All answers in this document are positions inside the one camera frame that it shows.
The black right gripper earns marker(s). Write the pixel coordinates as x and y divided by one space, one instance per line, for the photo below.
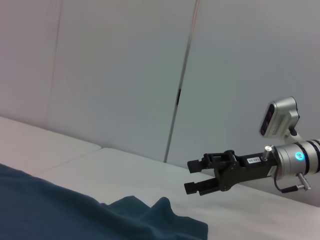
247 168

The blue shirt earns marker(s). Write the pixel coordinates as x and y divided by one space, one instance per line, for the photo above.
62 212

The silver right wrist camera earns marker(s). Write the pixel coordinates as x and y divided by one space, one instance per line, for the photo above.
280 117

